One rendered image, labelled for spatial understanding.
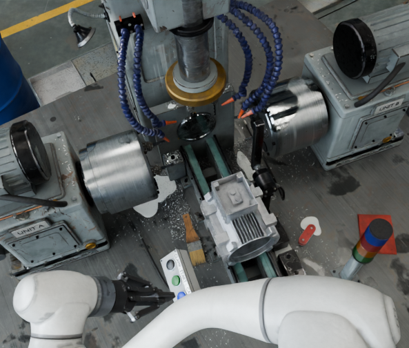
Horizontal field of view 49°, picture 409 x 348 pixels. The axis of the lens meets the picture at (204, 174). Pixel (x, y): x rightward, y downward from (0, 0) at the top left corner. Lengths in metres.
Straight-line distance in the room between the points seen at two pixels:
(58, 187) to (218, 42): 0.69
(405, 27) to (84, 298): 1.17
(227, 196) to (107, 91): 0.94
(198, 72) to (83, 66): 1.57
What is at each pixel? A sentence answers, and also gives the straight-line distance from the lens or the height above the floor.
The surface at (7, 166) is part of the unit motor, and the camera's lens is 1.30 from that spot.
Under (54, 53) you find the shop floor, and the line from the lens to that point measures 3.56.
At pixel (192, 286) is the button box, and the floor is 1.08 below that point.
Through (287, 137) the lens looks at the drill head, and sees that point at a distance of 1.50.
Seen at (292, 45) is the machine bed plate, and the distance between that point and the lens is 2.20.
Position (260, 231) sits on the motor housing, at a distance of 1.33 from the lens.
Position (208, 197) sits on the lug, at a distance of 1.38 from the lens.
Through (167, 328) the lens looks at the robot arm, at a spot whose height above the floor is 1.53.
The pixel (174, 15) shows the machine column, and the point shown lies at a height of 1.60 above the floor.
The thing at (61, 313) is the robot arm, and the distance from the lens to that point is 0.96.
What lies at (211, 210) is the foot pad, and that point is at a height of 1.07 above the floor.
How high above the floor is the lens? 2.31
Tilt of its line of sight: 60 degrees down
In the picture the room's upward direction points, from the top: 6 degrees counter-clockwise
